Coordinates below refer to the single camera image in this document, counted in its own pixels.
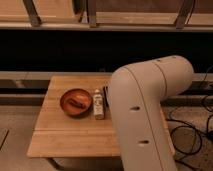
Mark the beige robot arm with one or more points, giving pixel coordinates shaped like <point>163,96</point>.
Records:
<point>134,95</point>

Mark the small white bottle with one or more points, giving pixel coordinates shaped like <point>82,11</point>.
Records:
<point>98,105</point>

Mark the orange bowl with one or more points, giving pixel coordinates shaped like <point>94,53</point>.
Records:
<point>72,110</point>

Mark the hot dog in bowl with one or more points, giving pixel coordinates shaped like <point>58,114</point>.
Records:
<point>78,101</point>

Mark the wooden table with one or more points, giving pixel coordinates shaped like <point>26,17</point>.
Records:
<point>59,135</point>

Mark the wooden shelf frame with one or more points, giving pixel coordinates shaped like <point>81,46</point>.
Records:
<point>108,15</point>

